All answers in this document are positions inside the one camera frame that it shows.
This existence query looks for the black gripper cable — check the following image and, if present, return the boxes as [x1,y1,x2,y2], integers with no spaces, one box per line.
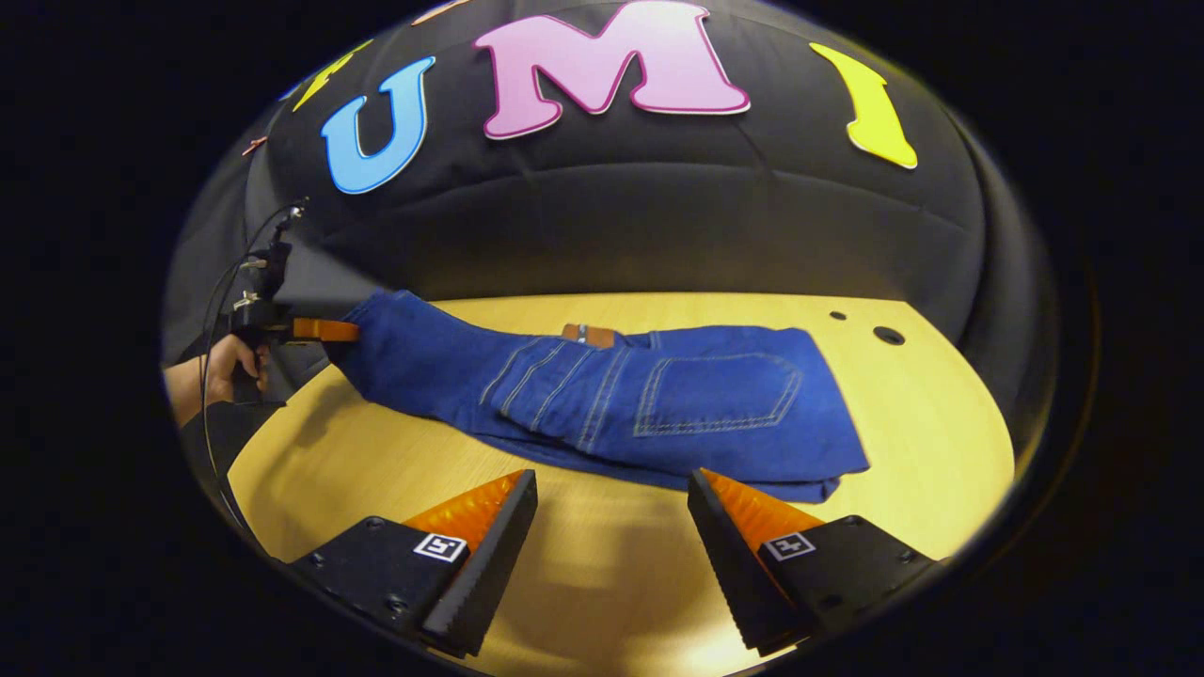
[198,199,311,532]

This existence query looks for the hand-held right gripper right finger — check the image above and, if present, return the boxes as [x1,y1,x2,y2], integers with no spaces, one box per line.
[686,467,943,659]

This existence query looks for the blue jeans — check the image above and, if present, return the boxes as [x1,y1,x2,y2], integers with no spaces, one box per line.
[329,290,871,504]

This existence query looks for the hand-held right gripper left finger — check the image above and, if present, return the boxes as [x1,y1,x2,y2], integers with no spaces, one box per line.
[285,468,540,659]

